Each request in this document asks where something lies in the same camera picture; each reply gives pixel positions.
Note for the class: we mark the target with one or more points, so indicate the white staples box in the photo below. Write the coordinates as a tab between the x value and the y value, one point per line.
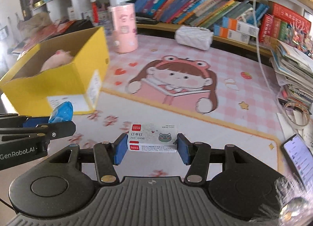
149	137

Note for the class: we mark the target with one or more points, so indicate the red hanging tassel ornament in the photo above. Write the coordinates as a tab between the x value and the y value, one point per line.
95	10

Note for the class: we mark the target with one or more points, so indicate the pink cartoon desk mat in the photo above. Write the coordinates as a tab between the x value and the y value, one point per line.
239	109

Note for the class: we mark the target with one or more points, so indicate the red dictionary books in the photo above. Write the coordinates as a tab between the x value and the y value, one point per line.
280	23

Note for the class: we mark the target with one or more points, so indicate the yellow cardboard box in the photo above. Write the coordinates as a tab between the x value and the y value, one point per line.
36	93

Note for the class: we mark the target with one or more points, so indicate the black smartphone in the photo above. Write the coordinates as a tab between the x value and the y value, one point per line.
299	158

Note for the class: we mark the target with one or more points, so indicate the row of colourful books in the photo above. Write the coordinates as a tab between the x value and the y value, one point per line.
199	13

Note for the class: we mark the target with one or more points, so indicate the red paper packets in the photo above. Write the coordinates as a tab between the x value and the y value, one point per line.
46	33

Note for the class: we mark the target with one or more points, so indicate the stack of papers and notebooks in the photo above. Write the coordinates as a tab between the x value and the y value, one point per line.
293	71

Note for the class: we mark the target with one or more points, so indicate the beige crumpled cloth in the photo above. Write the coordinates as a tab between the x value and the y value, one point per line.
34	24

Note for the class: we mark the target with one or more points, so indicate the pink cylindrical pen holder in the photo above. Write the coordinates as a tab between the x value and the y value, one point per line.
124	27

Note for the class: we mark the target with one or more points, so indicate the orange white box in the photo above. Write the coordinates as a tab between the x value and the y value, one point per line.
239	26
230	34

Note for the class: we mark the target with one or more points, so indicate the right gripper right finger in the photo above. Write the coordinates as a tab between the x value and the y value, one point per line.
197	156

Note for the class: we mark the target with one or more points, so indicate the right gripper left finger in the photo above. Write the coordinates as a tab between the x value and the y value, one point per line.
108	155

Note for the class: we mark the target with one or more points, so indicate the pink plush pig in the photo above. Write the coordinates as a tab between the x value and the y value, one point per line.
60	58

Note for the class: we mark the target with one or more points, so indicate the white quilted pouch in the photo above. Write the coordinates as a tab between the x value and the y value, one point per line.
196	37

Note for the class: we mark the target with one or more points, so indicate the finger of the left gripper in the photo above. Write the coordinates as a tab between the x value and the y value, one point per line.
34	121
17	131

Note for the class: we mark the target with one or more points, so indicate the upper orange white box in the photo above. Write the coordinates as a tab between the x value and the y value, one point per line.
239	26

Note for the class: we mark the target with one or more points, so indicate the lower orange white box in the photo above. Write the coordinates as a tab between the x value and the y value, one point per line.
230	34

